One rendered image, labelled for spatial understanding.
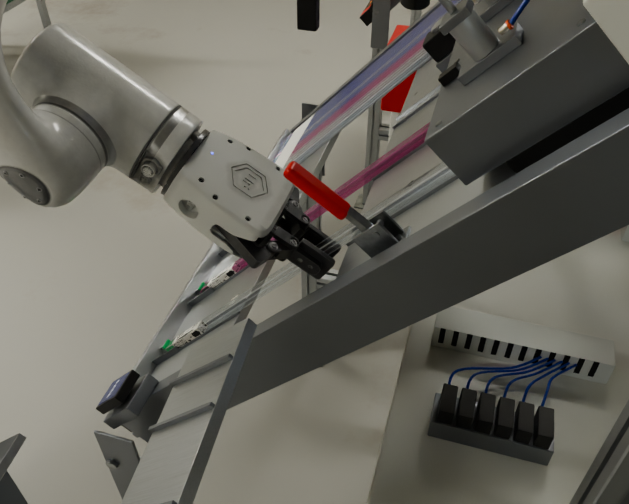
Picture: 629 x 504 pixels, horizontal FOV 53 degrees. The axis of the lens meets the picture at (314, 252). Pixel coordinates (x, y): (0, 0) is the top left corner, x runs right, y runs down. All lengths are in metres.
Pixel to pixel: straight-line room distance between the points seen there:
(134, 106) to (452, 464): 0.60
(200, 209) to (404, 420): 0.48
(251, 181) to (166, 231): 1.62
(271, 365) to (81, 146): 0.26
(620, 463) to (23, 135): 0.53
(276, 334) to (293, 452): 1.05
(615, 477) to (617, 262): 0.72
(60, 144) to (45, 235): 1.77
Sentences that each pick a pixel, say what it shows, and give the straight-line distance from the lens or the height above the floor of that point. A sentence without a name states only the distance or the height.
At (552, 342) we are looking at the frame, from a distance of 1.01.
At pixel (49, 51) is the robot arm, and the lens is 0.61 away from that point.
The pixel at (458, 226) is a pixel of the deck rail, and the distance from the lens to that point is 0.45.
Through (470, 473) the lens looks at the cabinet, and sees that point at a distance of 0.90.
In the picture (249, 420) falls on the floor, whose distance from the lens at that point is 1.66.
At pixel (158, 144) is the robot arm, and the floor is 1.09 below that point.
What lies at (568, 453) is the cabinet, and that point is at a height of 0.62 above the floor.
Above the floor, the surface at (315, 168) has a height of 0.86.
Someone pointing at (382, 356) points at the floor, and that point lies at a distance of 1.79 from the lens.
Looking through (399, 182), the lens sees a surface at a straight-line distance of 0.62.
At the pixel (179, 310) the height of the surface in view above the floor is 0.73.
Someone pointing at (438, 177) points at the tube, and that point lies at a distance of 0.54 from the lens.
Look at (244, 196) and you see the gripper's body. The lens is 0.59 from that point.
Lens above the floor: 1.39
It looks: 42 degrees down
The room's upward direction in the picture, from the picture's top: straight up
